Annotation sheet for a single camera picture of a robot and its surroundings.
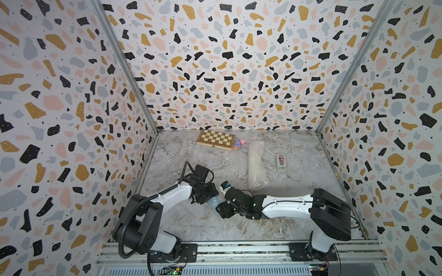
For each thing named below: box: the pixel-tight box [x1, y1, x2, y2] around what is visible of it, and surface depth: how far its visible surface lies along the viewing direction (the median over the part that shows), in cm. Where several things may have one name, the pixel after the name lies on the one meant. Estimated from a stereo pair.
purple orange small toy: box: [233, 139, 242, 151], surface depth 112 cm
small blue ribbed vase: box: [208, 196, 222, 212], surface depth 85 cm
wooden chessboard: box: [196, 129, 236, 152], surface depth 115 cm
